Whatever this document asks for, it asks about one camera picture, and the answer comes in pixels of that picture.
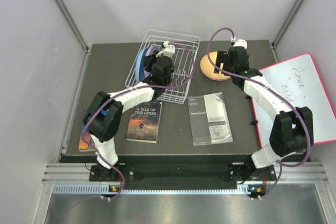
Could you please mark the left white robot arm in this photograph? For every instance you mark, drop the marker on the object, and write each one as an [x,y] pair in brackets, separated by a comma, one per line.
[103,117]

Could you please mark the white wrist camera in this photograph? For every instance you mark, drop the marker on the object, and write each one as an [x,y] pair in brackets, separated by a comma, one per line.
[234,42]
[167,49]

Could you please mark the white wire dish rack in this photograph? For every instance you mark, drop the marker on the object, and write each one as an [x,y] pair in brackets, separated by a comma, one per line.
[186,48]

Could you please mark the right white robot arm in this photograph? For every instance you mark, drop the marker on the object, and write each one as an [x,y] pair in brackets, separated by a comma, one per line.
[292,129]

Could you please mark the blue fantasy cover book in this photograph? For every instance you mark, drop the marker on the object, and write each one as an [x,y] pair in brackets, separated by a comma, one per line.
[85,141]

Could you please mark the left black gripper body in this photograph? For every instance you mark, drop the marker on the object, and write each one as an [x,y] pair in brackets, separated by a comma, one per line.
[148,66]

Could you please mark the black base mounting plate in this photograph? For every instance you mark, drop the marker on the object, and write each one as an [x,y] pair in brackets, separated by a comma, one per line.
[219,172]

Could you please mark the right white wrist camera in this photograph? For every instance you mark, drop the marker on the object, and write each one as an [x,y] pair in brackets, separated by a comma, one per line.
[234,42]

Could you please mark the aluminium frame rail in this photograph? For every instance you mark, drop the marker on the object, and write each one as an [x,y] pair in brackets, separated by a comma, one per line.
[308,173]

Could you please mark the Tale of Two Cities book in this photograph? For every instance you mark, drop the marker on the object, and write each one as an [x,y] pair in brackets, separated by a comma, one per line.
[144,122]

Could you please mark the orange plate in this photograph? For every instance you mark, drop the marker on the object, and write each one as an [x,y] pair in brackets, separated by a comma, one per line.
[208,69]

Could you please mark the purple plate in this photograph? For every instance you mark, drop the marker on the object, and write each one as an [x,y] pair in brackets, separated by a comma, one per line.
[152,49]

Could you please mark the grey setup guide booklet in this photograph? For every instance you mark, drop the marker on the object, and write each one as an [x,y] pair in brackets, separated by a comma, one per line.
[209,119]

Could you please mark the pink plate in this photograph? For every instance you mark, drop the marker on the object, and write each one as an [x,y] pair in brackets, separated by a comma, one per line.
[220,78]

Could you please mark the pink framed whiteboard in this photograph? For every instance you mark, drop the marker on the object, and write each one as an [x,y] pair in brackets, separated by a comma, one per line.
[299,81]

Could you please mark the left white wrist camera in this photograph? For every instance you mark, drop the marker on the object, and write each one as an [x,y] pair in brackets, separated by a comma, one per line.
[167,49]

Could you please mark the grey slotted cable duct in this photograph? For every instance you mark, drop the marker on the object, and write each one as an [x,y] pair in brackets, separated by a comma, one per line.
[106,189]

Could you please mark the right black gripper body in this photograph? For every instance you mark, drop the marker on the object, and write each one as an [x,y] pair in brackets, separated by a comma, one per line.
[223,57]

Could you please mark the blue plate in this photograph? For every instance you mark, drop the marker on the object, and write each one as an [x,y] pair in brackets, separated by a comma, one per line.
[139,65]

